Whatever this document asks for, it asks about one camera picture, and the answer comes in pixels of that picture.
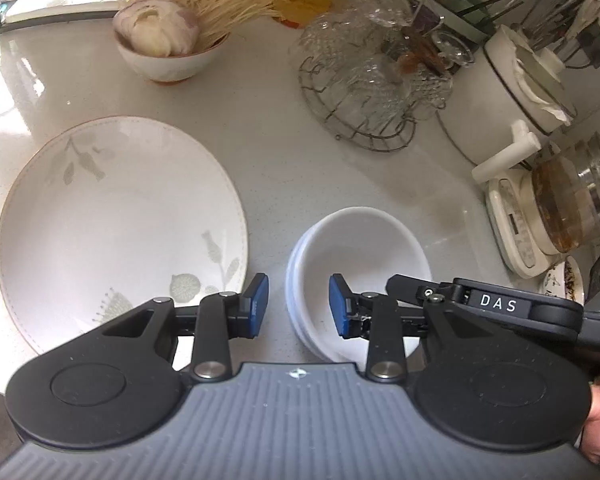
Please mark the white floral plate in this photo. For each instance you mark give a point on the white floral plate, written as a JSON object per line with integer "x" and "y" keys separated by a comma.
{"x": 112, "y": 213}

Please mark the glass electric kettle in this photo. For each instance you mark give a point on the glass electric kettle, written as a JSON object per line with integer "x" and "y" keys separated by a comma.
{"x": 543, "y": 214}

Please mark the garlic cloves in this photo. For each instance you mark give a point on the garlic cloves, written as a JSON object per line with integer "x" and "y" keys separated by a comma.
{"x": 147, "y": 36}

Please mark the purple onion half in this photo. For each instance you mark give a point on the purple onion half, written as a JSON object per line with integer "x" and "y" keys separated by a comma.
{"x": 180, "y": 24}

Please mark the ceramic bowl with food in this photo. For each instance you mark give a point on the ceramic bowl with food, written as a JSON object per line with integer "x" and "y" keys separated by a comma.
{"x": 170, "y": 70}

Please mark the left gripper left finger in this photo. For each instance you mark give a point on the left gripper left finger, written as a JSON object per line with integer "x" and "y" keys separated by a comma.
{"x": 220, "y": 318}

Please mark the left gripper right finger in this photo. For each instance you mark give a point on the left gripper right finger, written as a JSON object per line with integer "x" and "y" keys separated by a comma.
{"x": 375, "y": 318}

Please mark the green utensil holder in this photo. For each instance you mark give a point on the green utensil holder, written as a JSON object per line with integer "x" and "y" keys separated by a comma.
{"x": 455, "y": 0}

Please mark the white bowl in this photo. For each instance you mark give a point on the white bowl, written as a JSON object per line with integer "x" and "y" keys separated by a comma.
{"x": 367, "y": 246}
{"x": 292, "y": 309}

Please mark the small patterned cup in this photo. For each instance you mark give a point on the small patterned cup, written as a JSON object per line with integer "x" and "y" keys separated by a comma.
{"x": 564, "y": 280}

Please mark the white rice cooker pot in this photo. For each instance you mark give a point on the white rice cooker pot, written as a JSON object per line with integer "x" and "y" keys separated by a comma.
{"x": 507, "y": 83}

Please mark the person's hand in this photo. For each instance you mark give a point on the person's hand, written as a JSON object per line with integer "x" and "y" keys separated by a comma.
{"x": 590, "y": 441}

